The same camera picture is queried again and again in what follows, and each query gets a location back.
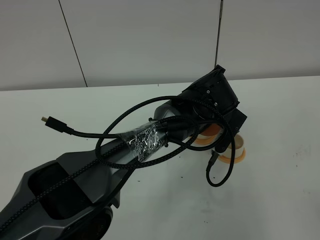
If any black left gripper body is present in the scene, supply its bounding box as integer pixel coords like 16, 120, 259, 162
178, 65, 247, 135

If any brown clay teapot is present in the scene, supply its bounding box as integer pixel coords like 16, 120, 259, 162
201, 123, 221, 137

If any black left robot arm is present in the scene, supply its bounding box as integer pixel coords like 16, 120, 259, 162
0, 65, 247, 240

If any white teacup far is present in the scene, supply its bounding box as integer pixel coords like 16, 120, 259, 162
197, 134, 217, 141

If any white teacup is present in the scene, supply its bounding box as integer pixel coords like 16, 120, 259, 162
197, 134, 217, 141
214, 133, 245, 159

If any orange saucer far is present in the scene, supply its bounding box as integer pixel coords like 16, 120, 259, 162
194, 138, 216, 146

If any orange saucer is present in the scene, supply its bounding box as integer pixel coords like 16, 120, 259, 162
216, 147, 247, 165
194, 138, 216, 146

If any white teacup near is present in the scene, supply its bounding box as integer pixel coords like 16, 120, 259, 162
214, 133, 245, 159

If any orange saucer near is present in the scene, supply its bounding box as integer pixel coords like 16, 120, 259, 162
216, 147, 247, 165

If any clear tape wrap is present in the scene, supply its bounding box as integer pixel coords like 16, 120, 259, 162
118, 121, 168, 163

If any black braided camera cable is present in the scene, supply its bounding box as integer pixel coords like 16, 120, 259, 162
0, 96, 237, 223

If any loose black usb cable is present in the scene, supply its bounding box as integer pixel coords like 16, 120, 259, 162
41, 116, 201, 140

